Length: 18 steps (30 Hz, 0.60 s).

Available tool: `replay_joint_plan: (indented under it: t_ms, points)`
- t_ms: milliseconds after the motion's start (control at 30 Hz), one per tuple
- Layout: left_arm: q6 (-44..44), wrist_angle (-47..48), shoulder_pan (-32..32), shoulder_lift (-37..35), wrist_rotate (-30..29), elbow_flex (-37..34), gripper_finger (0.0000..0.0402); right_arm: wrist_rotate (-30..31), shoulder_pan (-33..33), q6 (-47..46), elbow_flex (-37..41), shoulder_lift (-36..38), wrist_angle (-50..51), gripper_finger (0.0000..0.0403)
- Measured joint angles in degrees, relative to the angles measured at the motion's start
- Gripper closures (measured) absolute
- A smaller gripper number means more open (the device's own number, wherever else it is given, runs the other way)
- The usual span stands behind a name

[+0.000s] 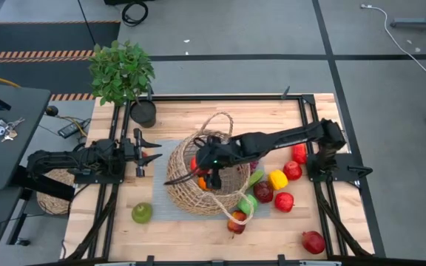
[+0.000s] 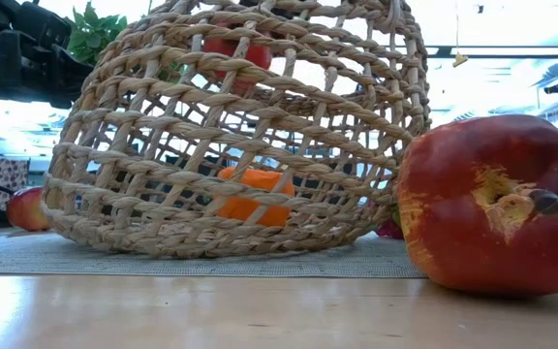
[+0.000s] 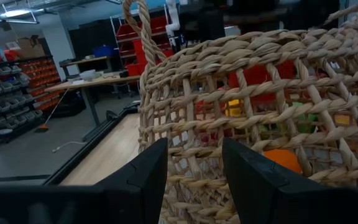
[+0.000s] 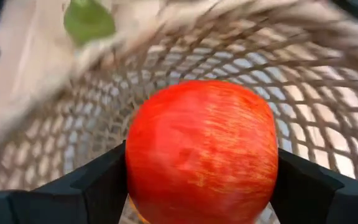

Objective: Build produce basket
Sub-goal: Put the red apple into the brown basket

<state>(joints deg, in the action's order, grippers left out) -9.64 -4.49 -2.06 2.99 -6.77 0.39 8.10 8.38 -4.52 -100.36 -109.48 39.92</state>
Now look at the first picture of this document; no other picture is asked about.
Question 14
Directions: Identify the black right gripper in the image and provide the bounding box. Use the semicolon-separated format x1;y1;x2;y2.
195;134;238;191

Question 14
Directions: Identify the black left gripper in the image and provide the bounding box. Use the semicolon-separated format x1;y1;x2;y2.
120;127;163;179

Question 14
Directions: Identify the orange fruit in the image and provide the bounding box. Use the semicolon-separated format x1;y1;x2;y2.
197;176;214;192

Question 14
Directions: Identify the woven straw basket with handles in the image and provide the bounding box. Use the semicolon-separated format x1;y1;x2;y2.
166;110;255;227

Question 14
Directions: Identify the green cucumber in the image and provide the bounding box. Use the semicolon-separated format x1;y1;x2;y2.
247;168;266;188

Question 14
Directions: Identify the green apple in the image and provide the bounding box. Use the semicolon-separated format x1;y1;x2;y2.
131;201;155;225
236;194;260;217

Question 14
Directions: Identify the dark maroon apple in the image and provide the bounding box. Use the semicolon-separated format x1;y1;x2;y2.
253;180;274;205

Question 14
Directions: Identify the yellow bell pepper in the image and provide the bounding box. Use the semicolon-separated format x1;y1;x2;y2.
266;168;290;191

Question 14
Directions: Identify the red bell pepper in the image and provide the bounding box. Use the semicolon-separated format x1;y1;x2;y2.
291;143;308;166

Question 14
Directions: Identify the black plant pot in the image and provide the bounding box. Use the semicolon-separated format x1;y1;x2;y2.
129;98;158;129

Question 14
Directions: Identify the grey woven placemat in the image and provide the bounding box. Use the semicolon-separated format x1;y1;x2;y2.
151;137;273;222

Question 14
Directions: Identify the black power adapter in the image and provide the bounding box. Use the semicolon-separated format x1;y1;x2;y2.
57;117;92;140

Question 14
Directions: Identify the green leafy plant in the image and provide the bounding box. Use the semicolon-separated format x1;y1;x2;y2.
88;39;158;107

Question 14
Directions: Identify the shiny red apple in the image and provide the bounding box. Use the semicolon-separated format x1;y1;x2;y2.
282;160;303;182

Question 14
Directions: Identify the short orange black hazard tape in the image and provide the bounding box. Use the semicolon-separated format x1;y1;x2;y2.
49;92;96;102

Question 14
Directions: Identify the round wicker stool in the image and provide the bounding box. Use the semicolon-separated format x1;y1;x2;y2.
35;168;76;216

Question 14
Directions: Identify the dark red pomegranate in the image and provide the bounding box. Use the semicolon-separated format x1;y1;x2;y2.
301;230;327;256

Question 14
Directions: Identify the dark grey desk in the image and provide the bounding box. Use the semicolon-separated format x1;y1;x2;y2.
0;82;52;190

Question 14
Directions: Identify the black floor mat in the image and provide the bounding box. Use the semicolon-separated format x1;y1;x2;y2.
0;21;121;95

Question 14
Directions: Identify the long orange black hazard tape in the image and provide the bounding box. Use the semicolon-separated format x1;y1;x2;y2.
0;50;96;62

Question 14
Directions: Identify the grey desk foot with leg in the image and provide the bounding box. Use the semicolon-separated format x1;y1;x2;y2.
389;0;426;31

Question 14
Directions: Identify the loose black gripper cable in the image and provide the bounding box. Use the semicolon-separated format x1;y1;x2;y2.
163;168;200;185

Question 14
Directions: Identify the coiled black cable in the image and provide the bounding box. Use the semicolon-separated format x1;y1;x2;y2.
121;1;149;27

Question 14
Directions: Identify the white cable with plug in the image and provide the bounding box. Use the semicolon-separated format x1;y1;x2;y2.
359;3;426;76

